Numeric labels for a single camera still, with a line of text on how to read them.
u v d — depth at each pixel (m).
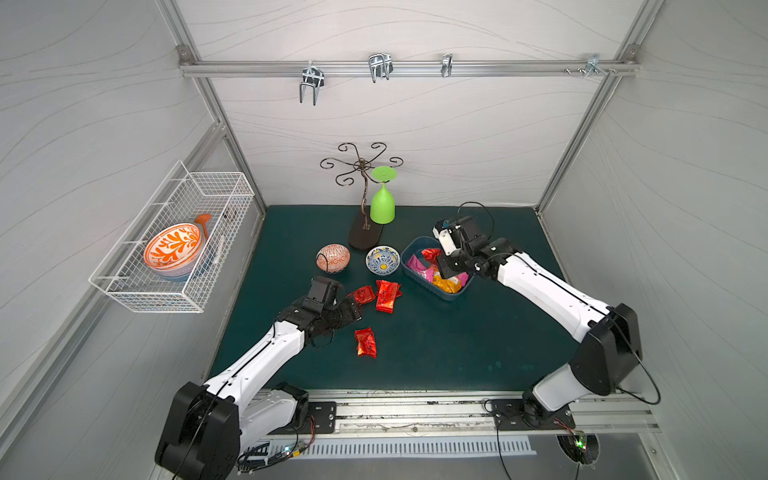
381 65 0.76
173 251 0.64
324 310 0.65
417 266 0.99
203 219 0.74
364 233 1.12
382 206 0.90
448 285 0.93
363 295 0.93
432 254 0.83
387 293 0.93
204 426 0.39
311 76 0.78
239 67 0.78
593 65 0.77
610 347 0.42
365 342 0.84
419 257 1.01
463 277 0.95
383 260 1.04
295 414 0.63
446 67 0.78
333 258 1.04
